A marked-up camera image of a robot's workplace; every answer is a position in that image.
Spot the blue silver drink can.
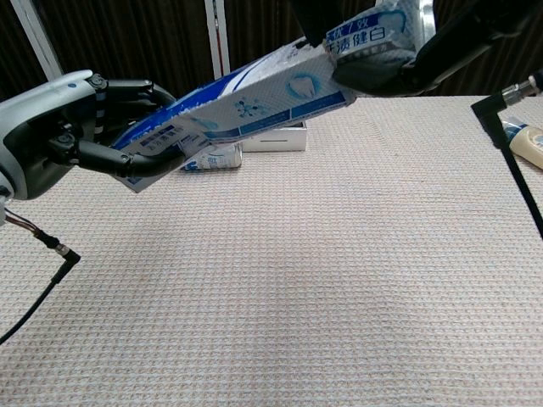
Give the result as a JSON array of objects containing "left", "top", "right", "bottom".
[{"left": 180, "top": 142, "right": 244, "bottom": 173}]

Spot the blue white toothpaste carton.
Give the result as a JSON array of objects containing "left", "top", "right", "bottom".
[{"left": 110, "top": 36, "right": 357, "bottom": 194}]

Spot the black pleated curtain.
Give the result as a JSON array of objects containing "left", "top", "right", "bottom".
[{"left": 0, "top": 0, "right": 543, "bottom": 115}]

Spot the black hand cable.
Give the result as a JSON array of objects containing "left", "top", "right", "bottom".
[
  {"left": 470, "top": 71, "right": 543, "bottom": 243},
  {"left": 0, "top": 207, "right": 81, "bottom": 347}
]

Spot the white frame post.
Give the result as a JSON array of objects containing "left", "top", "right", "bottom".
[
  {"left": 204, "top": 0, "right": 233, "bottom": 82},
  {"left": 8, "top": 0, "right": 64, "bottom": 77}
]

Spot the silver electronic device box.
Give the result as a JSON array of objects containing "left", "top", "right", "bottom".
[{"left": 244, "top": 120, "right": 307, "bottom": 153}]

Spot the left black hand cable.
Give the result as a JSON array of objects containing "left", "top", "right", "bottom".
[{"left": 0, "top": 207, "right": 81, "bottom": 347}]

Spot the blue white toothpaste tube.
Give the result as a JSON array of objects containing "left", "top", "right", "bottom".
[{"left": 324, "top": 0, "right": 437, "bottom": 67}]

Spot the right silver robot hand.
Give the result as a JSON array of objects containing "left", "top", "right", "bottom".
[{"left": 290, "top": 0, "right": 543, "bottom": 98}]

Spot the beige squeeze bottle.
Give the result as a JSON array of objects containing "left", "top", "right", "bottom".
[{"left": 502, "top": 114, "right": 543, "bottom": 171}]

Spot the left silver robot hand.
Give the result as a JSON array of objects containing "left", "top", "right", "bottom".
[{"left": 0, "top": 70, "right": 190, "bottom": 200}]

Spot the right black hand cable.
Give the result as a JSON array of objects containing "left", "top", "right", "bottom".
[{"left": 470, "top": 71, "right": 543, "bottom": 243}]

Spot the beige woven tablecloth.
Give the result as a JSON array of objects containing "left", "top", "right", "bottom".
[{"left": 0, "top": 96, "right": 543, "bottom": 407}]

